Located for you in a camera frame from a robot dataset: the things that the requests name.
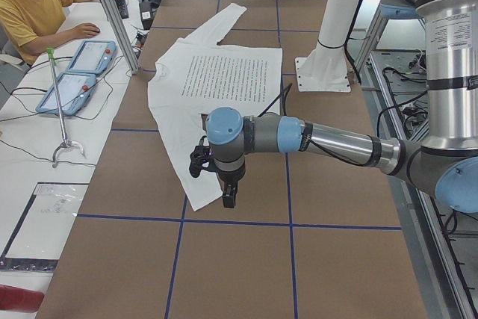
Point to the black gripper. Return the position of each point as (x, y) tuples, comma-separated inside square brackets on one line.
[(230, 176)]

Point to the white long-sleeve printed shirt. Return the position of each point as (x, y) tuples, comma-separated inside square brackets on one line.
[(197, 75)]

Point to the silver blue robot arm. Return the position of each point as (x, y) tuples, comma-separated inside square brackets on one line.
[(443, 165)]

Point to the white central mounting column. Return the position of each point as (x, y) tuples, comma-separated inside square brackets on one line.
[(325, 69)]

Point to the metal reacher grabber tool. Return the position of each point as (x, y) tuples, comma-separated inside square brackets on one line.
[(66, 142)]

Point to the lower blue teach pendant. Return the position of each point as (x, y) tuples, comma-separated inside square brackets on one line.
[(74, 90)]

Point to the blue teach pendant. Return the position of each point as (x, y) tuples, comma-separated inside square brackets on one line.
[(93, 56), (74, 90)]

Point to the upper blue teach pendant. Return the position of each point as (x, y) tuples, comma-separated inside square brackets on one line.
[(93, 56)]

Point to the black framed white board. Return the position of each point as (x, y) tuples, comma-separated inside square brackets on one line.
[(38, 239)]

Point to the black power adapter box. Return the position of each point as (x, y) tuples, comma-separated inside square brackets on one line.
[(146, 14)]

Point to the black keyboard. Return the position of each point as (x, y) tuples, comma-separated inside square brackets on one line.
[(122, 7)]

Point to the red object at corner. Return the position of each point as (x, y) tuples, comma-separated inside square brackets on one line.
[(14, 299)]

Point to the person in yellow shirt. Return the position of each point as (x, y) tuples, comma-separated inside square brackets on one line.
[(32, 26)]

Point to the aluminium frame post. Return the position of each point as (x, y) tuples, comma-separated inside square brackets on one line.
[(121, 35)]

